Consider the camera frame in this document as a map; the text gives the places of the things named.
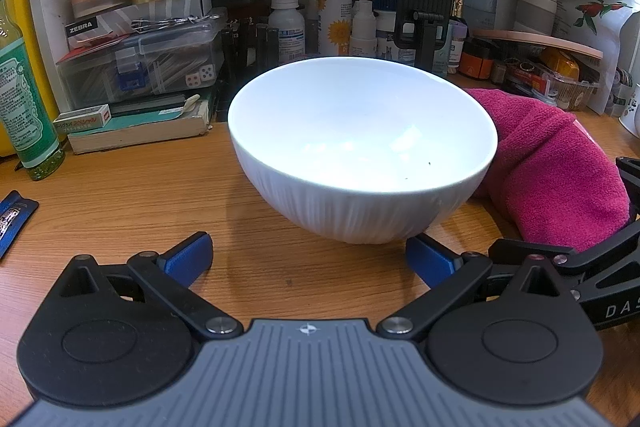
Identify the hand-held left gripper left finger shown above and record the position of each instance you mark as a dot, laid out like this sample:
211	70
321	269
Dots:
187	258

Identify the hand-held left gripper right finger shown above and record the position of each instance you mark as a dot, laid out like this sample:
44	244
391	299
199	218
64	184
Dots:
430	257

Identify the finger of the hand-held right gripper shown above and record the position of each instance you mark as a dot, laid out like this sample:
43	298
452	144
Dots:
631	179
600	249

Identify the pink towel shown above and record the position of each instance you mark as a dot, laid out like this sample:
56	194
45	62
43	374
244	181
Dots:
550	157

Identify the white ribbed bowl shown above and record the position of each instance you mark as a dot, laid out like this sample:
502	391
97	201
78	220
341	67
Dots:
360	142

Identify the white printed mug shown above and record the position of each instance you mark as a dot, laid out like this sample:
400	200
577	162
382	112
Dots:
631	112

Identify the clear plastic food container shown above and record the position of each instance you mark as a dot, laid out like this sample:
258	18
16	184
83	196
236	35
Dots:
550	84

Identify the teal book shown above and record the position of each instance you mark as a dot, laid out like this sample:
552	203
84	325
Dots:
140	129

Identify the white floral paper bag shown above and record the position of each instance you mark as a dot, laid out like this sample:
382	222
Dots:
585	22

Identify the pink flat board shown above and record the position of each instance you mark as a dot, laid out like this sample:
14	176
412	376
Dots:
540	42

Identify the small white red matchbox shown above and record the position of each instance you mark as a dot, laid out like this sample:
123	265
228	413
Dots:
82	119

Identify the white die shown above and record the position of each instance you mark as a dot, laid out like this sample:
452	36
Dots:
192	81
208	73

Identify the blue foil packet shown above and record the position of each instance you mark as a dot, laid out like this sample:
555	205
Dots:
12	222

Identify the orange black jar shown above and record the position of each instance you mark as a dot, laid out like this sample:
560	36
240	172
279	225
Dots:
475	59

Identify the clear plastic storage box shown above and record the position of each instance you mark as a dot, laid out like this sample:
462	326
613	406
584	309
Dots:
100	77

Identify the black tube rack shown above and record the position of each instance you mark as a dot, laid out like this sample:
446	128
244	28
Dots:
250	47

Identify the small dark bottle gold cap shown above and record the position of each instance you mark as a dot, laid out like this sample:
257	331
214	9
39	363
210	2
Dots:
457	32

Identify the green bottle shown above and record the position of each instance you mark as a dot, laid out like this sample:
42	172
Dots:
25	97

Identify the blue lid white jar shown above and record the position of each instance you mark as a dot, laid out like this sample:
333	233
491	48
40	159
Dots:
385	27

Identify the small white bottle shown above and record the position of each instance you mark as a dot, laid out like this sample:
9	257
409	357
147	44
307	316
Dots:
362	32

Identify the grey white pen box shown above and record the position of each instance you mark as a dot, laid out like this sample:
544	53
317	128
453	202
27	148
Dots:
115	24

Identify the white medicine bottle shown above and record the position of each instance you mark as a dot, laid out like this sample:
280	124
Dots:
286	29

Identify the white sunflower spray can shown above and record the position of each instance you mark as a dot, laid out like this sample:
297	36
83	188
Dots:
332	17

